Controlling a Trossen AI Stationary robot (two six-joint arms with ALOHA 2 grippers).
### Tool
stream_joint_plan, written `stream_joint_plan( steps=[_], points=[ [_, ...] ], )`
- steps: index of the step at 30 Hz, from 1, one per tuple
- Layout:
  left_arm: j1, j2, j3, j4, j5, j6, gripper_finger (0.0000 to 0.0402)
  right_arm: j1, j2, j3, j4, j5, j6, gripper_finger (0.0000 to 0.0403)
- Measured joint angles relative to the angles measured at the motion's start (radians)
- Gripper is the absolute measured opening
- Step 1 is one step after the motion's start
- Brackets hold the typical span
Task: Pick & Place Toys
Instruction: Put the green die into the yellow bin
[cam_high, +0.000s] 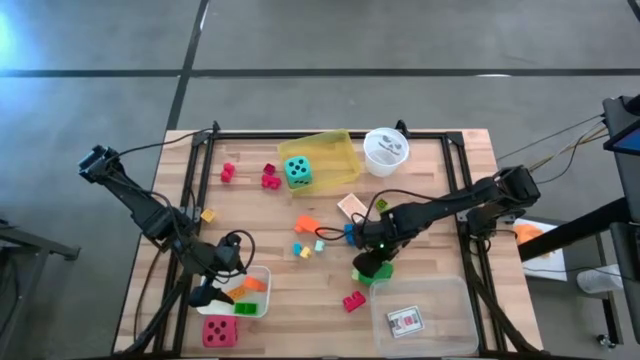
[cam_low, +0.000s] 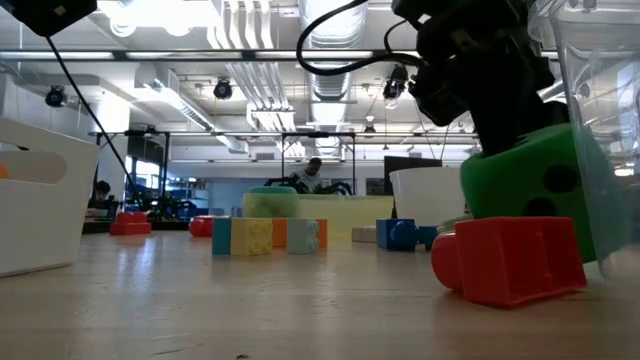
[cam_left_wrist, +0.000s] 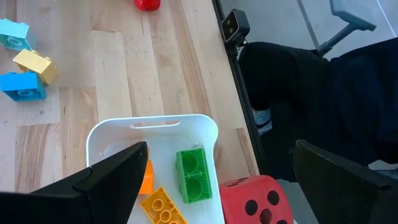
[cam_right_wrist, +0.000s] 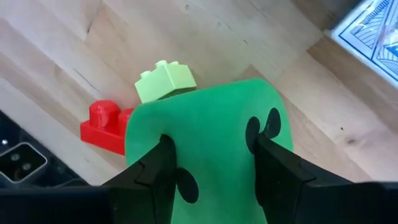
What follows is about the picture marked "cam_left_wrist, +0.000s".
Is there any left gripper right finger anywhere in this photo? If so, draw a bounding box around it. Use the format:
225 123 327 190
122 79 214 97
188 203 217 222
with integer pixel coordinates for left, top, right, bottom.
292 139 398 224

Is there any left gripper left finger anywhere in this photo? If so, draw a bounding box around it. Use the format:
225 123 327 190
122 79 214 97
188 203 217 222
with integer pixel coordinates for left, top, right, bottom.
0 141 149 224

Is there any orange wedge toy block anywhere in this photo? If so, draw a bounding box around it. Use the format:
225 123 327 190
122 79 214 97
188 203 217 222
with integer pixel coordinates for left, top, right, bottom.
138 146 155 195

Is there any red foam die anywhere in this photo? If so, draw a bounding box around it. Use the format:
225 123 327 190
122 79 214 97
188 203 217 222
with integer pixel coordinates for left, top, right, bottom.
219 174 295 224

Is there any green large toy block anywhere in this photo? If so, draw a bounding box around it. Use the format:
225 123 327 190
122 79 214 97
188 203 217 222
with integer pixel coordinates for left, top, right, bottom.
175 146 214 204

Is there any orange flat studded block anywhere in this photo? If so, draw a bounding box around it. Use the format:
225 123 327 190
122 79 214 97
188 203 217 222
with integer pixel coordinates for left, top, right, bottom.
139 186 188 224

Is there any person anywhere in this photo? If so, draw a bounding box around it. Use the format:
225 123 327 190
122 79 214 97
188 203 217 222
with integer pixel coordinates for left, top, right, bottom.
239 37 398 184

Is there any person's shoe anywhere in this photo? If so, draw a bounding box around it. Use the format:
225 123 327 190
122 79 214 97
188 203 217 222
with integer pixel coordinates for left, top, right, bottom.
252 108 273 136

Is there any blue small toy block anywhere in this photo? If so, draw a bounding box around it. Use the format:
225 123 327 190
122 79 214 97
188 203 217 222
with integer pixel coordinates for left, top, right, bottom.
0 71 47 102

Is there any yellow small toy block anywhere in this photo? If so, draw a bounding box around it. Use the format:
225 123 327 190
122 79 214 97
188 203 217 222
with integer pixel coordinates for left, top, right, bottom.
12 49 59 86

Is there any mint small toy block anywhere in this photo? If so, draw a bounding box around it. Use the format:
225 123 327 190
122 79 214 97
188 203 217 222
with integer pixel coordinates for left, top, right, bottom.
0 18 38 52

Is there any grey chair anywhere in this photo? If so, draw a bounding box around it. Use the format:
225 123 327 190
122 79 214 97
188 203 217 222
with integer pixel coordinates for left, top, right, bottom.
297 0 377 57

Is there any red stepped toy block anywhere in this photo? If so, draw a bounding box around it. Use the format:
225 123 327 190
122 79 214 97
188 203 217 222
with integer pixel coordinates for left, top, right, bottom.
134 0 162 12

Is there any white plastic handled bin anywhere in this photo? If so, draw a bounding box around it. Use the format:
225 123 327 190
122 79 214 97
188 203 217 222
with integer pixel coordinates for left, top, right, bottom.
86 114 225 224

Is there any black aluminium table frame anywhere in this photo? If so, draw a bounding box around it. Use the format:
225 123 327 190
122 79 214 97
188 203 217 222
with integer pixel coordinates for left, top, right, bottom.
212 0 268 175

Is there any black table-level camera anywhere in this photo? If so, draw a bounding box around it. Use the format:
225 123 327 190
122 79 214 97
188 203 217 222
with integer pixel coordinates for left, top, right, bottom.
220 8 251 57

